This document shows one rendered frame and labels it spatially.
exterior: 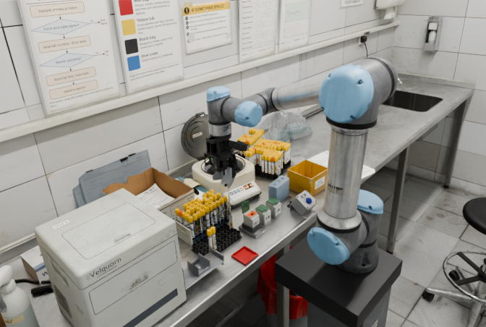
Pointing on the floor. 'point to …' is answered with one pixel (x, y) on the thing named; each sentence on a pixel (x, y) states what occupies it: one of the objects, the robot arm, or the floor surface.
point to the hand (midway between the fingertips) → (228, 183)
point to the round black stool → (471, 213)
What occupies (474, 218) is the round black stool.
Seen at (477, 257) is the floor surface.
